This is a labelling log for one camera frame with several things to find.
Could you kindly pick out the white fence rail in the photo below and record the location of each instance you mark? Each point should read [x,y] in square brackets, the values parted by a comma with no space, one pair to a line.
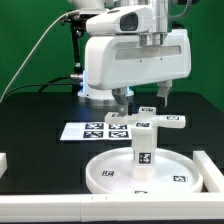
[97,207]
[213,179]

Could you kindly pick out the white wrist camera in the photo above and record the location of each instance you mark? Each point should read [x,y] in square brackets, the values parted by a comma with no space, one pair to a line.
[122,20]

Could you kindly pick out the white right fence rail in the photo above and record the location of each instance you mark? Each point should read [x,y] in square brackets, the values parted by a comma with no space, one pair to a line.
[213,179]

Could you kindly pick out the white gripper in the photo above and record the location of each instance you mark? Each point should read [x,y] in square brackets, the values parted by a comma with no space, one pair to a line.
[114,62]

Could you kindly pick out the black camera stand pole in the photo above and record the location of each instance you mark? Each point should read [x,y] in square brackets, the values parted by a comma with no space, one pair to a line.
[77,76]

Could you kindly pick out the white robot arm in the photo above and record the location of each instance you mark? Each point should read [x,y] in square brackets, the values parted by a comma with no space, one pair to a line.
[165,12]

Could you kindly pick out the white marker sheet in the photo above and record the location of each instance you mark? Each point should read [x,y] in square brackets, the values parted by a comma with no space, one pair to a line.
[90,131]

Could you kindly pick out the white left fence block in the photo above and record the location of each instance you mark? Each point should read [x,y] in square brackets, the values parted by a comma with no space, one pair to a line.
[3,164]

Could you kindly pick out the white cross table base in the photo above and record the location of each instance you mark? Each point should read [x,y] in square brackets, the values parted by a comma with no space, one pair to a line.
[148,115]

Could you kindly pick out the white front fence rail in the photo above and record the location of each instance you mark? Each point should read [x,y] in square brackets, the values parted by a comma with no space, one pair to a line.
[97,207]

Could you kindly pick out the black camera on stand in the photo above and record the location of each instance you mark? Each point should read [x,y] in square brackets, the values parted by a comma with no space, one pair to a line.
[81,15]

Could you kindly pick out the white round table top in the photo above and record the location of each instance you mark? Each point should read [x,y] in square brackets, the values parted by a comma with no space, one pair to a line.
[124,171]

